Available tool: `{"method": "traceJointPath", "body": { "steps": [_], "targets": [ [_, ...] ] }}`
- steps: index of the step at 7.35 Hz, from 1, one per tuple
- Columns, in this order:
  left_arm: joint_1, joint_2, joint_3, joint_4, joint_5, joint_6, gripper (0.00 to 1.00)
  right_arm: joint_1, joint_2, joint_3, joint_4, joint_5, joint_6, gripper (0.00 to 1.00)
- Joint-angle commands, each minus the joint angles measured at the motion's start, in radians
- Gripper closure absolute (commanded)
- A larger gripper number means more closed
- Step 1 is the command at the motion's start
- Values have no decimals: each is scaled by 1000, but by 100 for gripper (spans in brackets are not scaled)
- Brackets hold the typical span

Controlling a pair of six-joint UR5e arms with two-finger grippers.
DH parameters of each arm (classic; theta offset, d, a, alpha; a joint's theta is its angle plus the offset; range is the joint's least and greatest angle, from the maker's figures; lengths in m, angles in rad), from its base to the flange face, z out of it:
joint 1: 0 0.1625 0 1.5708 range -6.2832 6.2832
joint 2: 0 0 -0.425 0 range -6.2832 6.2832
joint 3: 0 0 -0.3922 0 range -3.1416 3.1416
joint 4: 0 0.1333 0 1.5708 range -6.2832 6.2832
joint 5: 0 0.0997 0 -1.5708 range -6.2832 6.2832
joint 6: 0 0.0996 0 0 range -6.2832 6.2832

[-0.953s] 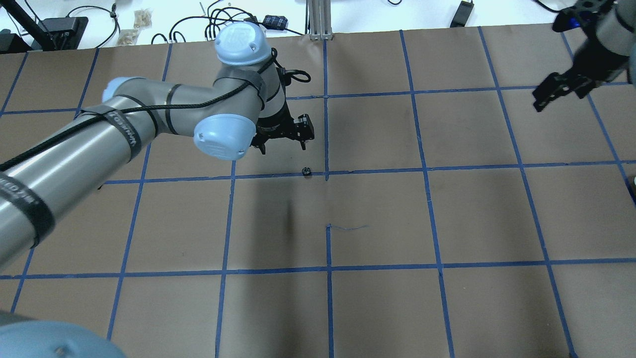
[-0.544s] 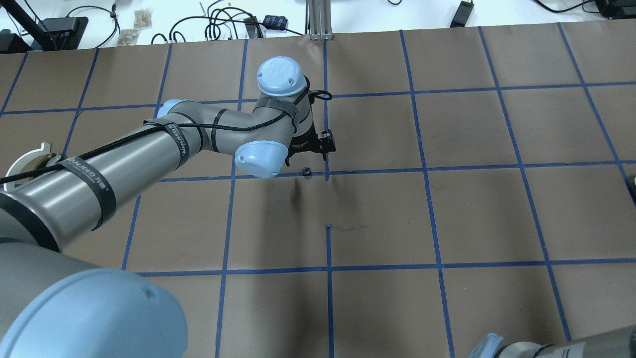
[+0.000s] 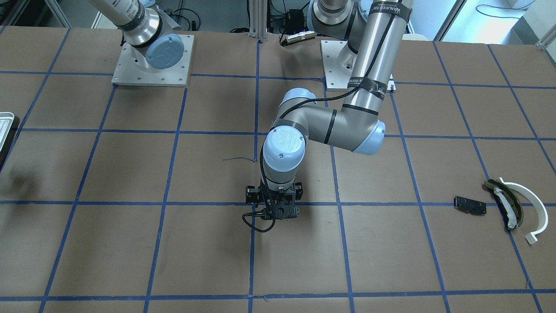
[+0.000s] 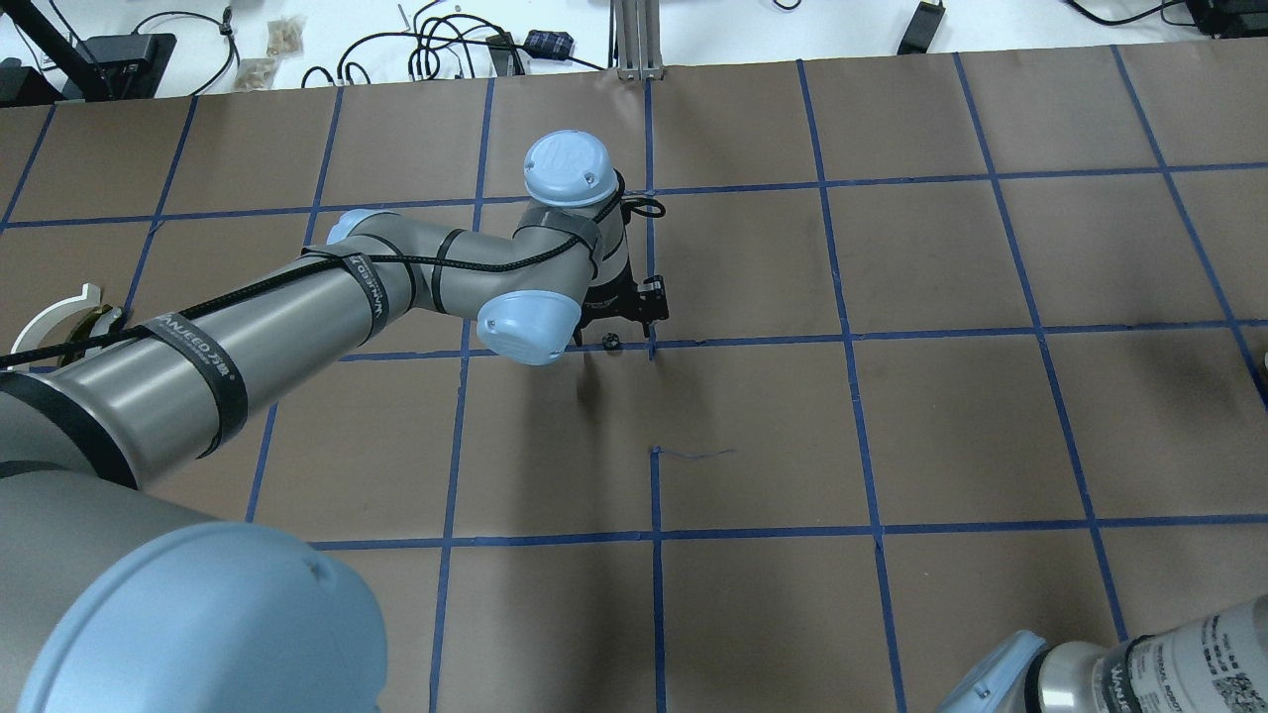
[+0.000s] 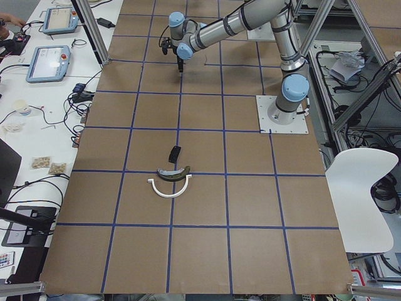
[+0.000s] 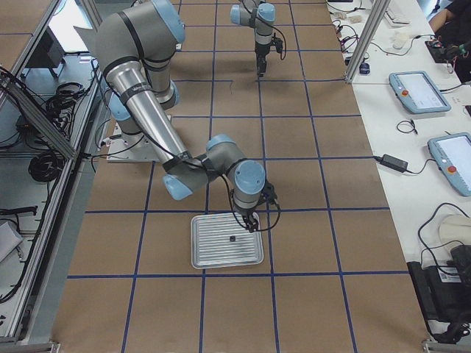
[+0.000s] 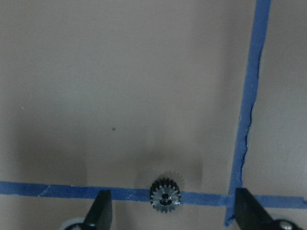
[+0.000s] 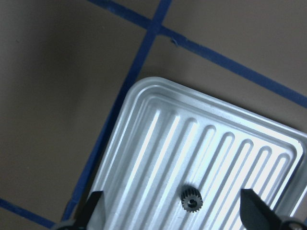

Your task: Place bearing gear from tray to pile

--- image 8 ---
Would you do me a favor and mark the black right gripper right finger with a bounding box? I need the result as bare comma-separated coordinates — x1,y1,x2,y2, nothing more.
240,189,285,230

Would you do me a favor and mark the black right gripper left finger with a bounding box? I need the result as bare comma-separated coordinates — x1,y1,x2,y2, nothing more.
71,191,104,230

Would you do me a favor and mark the ribbed silver metal tray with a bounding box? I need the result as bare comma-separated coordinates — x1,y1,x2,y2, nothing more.
87,77,307,230

